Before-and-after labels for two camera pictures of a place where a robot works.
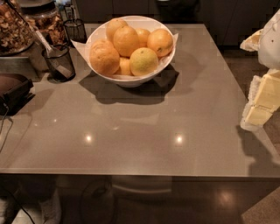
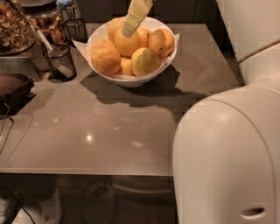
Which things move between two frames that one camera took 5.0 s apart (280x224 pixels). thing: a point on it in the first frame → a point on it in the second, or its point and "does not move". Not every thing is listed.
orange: (160, 40) does not move
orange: (125, 40) does not move
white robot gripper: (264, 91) → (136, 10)
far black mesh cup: (75, 29) does not move
